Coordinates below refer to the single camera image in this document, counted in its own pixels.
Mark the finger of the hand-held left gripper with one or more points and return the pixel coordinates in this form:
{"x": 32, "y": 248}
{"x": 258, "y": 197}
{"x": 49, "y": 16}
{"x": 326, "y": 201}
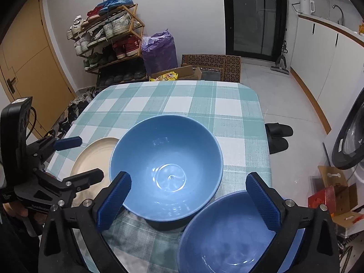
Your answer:
{"x": 85, "y": 176}
{"x": 69, "y": 142}

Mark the teal checked tablecloth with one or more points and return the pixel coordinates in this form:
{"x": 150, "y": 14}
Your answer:
{"x": 199, "y": 102}

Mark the beige plate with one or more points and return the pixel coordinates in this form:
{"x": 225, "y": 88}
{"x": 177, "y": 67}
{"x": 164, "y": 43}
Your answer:
{"x": 91, "y": 156}

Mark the open cardboard box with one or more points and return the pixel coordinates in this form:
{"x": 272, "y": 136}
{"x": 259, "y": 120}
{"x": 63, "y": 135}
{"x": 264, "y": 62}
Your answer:
{"x": 186, "y": 72}

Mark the light blue bowl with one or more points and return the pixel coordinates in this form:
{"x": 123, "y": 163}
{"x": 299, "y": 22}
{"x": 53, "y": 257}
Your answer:
{"x": 170, "y": 153}

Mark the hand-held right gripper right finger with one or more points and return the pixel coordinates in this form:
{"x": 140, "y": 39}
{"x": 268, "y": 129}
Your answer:
{"x": 263, "y": 202}

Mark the white floor cabinet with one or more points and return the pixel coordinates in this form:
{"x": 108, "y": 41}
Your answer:
{"x": 318, "y": 51}

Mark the yellow snack packet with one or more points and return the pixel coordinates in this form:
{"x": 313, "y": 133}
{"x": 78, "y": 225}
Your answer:
{"x": 167, "y": 76}

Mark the wooden shoe rack with shoes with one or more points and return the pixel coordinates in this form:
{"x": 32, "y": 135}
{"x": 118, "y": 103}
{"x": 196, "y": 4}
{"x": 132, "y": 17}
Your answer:
{"x": 128, "y": 45}

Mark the brown cardboard box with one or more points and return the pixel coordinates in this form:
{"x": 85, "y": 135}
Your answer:
{"x": 334, "y": 176}

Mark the purple plastic bag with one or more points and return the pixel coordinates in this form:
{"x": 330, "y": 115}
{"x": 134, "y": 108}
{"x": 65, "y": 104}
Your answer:
{"x": 159, "y": 57}

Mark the black slipper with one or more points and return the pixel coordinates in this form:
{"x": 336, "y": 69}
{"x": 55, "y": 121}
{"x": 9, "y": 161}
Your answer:
{"x": 280, "y": 129}
{"x": 278, "y": 145}

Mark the metal faucet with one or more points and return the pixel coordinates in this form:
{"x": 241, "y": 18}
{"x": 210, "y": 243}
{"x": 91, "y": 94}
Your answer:
{"x": 342, "y": 14}

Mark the black framed glass door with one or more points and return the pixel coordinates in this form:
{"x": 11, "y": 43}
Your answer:
{"x": 250, "y": 20}

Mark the patterned flat cardboard box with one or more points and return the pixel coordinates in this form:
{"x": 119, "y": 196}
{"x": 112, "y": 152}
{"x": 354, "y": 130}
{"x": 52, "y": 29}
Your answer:
{"x": 230, "y": 68}

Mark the washing machine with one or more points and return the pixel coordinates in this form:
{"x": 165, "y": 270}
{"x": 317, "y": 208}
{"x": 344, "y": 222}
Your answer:
{"x": 349, "y": 142}

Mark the pile of shoes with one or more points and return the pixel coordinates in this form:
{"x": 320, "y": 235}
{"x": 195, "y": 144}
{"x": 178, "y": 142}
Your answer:
{"x": 82, "y": 99}

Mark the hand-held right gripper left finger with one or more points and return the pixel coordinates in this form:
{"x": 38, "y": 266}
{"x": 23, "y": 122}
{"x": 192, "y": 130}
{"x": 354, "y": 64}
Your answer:
{"x": 113, "y": 196}

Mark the person's left hand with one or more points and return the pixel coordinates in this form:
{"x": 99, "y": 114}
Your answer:
{"x": 17, "y": 212}

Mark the white electric kettle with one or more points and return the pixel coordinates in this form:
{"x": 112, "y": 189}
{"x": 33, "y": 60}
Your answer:
{"x": 305, "y": 5}

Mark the grey stick vacuum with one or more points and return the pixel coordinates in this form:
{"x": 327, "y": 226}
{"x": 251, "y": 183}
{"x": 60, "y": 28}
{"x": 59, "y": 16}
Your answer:
{"x": 280, "y": 62}

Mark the yellow wooden door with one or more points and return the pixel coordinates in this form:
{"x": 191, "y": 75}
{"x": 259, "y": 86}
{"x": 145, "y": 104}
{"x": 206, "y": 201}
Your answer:
{"x": 34, "y": 62}

